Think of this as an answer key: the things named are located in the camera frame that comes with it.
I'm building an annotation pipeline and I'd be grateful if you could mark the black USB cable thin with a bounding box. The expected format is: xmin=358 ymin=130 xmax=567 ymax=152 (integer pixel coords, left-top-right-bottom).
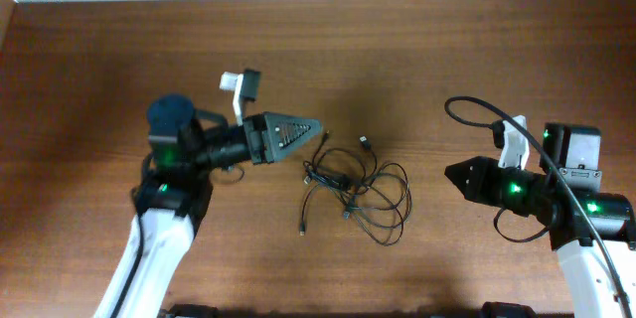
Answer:
xmin=299 ymin=132 xmax=381 ymax=239

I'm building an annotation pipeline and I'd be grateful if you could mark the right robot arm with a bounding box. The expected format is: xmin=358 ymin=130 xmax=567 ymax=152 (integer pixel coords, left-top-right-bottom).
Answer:
xmin=444 ymin=121 xmax=635 ymax=317

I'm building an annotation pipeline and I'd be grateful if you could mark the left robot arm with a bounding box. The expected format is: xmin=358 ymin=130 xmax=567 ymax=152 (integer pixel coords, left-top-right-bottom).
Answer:
xmin=95 ymin=94 xmax=322 ymax=317

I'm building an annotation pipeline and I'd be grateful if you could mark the black USB cable thick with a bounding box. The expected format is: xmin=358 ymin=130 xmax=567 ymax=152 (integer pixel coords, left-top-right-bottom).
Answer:
xmin=304 ymin=148 xmax=413 ymax=247

